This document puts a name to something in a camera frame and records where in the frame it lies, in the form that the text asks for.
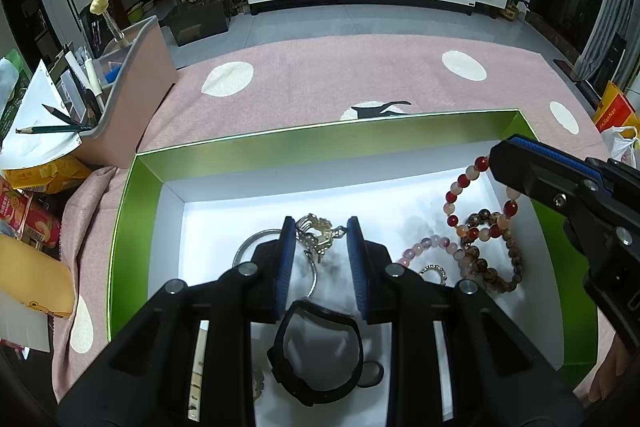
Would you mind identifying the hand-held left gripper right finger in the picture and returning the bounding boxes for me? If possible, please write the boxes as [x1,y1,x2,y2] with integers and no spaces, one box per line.
[346,216,586,427]

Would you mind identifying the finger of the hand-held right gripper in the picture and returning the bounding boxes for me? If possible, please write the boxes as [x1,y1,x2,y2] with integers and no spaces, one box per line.
[489,134,611,218]

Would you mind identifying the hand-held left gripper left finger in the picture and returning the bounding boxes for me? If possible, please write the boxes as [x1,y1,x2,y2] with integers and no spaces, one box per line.
[55,216,297,427]

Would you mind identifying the silver bangle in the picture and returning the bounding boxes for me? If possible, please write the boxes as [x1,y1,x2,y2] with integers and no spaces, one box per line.
[231,229,321,298]

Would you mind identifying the silver chain ornament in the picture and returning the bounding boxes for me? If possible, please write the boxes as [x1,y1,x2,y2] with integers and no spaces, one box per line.
[295,213,347,258]

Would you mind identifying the red orange bead bracelet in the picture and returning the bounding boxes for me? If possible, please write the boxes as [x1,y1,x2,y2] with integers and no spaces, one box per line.
[442,155,521,245]

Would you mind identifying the small silver ring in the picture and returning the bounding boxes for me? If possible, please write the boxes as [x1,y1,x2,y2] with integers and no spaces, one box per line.
[419,263,448,285]

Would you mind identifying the pink bead bracelet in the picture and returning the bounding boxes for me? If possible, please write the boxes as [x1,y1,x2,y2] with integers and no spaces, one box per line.
[397,234,476,280]

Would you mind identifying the brown wooden bead bracelet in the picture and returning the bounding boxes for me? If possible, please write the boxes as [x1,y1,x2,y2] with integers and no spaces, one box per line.
[455,208,526,294]

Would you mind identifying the black wristband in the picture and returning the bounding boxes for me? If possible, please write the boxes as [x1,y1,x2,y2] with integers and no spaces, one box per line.
[267,299,365,407]

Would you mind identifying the green cardboard box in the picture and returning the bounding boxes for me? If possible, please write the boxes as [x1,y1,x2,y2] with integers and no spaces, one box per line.
[107,108,601,388]

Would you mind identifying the person's right hand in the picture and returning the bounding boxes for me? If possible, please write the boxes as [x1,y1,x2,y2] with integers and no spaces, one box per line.
[587,332,633,404]

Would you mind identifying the white plastic bag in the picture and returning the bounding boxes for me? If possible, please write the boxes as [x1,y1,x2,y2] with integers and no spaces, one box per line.
[600,126,640,168]

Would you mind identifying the red yellow bag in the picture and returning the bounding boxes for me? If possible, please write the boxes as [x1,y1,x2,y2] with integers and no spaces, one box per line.
[592,79,640,132]

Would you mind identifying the grey striped curtain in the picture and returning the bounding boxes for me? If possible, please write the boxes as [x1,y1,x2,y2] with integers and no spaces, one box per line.
[572,0,636,80]

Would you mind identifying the small potted plant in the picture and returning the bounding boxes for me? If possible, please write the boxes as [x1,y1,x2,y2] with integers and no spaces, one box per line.
[502,0,531,22]

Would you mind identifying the pink polka-dot tablecloth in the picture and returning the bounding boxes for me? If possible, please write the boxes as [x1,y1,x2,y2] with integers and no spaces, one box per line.
[50,34,608,403]

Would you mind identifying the pink grey pencil holder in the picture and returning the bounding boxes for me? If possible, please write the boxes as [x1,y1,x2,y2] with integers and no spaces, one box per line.
[75,17,180,170]

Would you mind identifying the yellow bear box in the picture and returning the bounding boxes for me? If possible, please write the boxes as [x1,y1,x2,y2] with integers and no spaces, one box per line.
[0,234,76,318]

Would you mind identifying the yellow snack packet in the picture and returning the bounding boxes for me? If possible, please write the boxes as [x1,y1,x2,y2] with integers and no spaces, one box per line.
[2,154,93,195]

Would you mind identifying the red snack packets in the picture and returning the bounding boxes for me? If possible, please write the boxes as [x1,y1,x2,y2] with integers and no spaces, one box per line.
[0,187,63,248]

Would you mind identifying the green pencil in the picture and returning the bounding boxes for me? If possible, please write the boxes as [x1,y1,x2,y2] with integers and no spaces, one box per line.
[15,124,96,135]
[42,104,96,128]

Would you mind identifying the potted plants in crate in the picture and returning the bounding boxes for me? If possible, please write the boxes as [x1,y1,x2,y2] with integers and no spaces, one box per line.
[167,0,241,48]

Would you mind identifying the white paper sheet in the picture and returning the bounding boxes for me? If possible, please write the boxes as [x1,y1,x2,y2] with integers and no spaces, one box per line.
[0,59,83,170]

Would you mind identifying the yellow topped pen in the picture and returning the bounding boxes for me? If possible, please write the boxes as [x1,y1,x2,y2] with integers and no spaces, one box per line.
[91,0,126,42]

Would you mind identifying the green white bag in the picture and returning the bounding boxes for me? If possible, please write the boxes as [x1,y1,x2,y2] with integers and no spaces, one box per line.
[0,49,33,142]

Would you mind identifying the small black ring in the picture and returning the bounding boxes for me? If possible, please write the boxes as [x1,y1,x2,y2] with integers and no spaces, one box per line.
[357,359,386,390]

